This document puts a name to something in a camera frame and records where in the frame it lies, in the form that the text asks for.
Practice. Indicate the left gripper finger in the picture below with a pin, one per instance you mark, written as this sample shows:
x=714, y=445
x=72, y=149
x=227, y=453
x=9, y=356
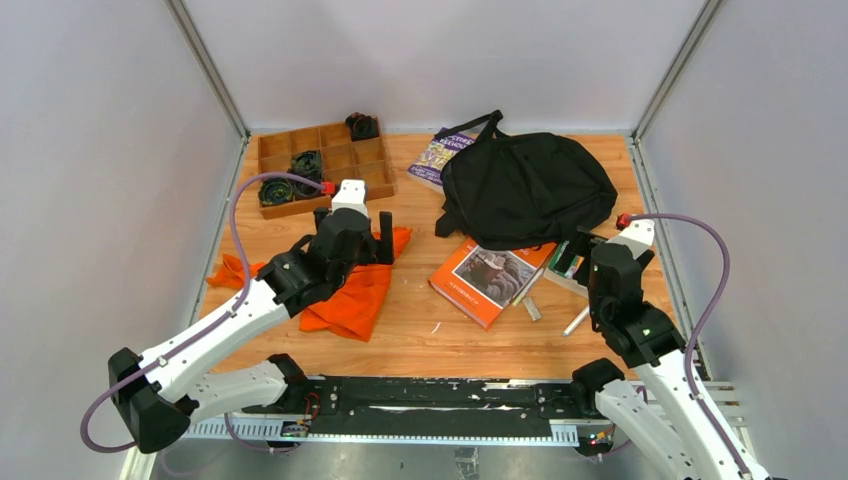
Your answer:
x=320, y=214
x=385, y=254

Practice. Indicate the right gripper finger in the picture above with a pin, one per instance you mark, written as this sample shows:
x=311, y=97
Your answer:
x=585, y=236
x=568, y=258

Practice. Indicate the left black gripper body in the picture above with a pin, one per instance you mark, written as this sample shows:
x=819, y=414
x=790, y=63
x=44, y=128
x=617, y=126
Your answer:
x=354, y=234

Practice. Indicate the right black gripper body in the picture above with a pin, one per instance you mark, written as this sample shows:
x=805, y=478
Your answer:
x=596, y=308

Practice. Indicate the black backpack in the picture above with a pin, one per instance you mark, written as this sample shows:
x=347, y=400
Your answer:
x=508, y=192

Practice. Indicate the purple Treehouse book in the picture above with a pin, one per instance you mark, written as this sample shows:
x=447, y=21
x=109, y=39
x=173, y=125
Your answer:
x=427, y=168

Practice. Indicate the orange Good Morning book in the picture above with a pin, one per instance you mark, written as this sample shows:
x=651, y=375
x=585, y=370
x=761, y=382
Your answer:
x=482, y=283

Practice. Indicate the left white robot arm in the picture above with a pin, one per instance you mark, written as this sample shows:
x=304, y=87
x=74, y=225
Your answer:
x=164, y=390

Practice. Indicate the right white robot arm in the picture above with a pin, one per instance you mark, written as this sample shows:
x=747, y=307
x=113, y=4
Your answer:
x=689, y=439

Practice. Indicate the green Treehouse book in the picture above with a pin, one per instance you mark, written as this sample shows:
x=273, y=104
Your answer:
x=570, y=284

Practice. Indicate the white marker pen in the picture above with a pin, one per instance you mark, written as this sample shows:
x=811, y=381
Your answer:
x=575, y=323

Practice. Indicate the dark coiled roll front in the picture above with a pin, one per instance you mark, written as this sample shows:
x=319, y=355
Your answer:
x=275, y=191

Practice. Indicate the orange cloth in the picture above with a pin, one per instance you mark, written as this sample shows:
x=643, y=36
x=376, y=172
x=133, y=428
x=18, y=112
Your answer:
x=352, y=312

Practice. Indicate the wooden compartment tray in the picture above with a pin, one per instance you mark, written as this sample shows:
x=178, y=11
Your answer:
x=329, y=153

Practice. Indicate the dark coiled roll back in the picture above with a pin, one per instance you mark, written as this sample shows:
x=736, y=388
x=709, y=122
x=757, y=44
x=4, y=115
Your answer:
x=362, y=127

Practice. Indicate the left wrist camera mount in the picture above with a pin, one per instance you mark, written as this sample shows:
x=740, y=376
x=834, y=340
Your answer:
x=349, y=194

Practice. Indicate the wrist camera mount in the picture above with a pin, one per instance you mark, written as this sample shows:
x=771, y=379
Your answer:
x=349, y=194
x=637, y=235

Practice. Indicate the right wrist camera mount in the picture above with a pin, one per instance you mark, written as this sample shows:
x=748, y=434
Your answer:
x=637, y=235

